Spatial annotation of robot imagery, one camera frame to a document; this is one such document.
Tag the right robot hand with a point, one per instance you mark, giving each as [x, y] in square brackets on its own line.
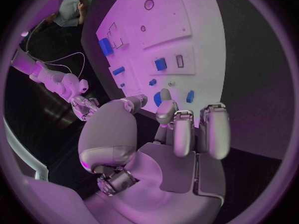
[83, 107]

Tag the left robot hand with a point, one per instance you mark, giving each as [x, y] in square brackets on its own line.
[163, 171]

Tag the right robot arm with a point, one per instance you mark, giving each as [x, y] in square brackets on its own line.
[58, 80]

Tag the white task board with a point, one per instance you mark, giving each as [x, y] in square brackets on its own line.
[163, 31]

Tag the large blue cylinder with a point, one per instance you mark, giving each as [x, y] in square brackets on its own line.
[106, 47]

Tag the blue gear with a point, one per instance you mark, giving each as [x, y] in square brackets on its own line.
[157, 99]

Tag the blue plug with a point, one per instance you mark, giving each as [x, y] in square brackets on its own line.
[190, 97]

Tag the blue block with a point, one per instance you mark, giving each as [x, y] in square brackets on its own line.
[160, 64]

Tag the person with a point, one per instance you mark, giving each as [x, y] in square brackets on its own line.
[69, 9]

